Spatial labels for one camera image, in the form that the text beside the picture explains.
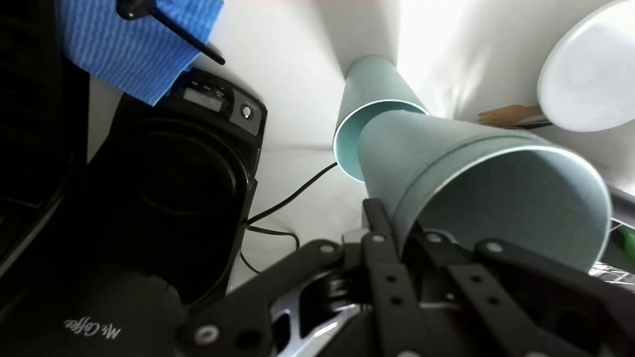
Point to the black coffee maker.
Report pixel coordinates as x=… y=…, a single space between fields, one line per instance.
x=171 y=199

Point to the blue cleaning cloth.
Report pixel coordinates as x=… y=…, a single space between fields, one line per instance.
x=131 y=47

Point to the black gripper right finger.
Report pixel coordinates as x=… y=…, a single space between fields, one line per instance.
x=516 y=304

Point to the teal blue plastic cup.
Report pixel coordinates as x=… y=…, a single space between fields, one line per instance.
x=369 y=86
x=502 y=191

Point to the white plate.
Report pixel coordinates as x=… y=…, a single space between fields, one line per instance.
x=587 y=72

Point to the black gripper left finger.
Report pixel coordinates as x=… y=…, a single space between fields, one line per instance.
x=389 y=298

